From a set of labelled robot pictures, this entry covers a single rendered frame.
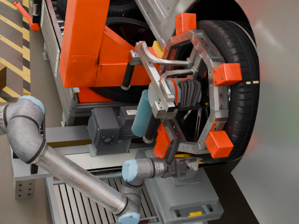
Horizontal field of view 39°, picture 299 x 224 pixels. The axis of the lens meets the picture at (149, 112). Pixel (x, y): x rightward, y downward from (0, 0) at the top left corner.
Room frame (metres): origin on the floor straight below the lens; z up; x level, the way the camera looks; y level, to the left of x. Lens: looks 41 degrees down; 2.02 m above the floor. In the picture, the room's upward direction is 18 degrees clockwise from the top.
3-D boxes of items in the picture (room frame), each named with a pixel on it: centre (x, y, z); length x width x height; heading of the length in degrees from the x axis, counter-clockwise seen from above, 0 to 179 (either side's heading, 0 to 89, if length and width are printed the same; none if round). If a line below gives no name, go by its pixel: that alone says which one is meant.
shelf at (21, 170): (1.33, 0.51, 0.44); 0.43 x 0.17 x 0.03; 31
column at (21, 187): (1.36, 0.53, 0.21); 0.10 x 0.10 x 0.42; 31
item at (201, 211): (1.64, -0.29, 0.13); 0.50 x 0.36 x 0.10; 31
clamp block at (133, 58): (1.59, 0.12, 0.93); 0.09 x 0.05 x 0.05; 121
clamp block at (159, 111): (1.30, -0.06, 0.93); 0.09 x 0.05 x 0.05; 121
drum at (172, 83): (1.52, -0.08, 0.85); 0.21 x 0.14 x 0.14; 121
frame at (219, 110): (1.55, -0.14, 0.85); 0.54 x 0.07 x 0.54; 31
